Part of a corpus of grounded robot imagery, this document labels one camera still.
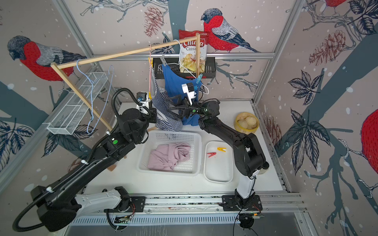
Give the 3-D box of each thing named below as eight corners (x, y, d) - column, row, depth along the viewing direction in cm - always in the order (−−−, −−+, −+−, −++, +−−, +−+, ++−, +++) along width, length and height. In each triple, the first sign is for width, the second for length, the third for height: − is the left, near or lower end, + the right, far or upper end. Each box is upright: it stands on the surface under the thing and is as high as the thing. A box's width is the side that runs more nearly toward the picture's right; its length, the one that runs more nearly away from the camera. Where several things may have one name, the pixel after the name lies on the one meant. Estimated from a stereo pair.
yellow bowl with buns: (235, 134, 106) (238, 127, 99) (232, 119, 115) (235, 111, 108) (256, 134, 106) (260, 127, 99) (251, 119, 115) (255, 111, 108)
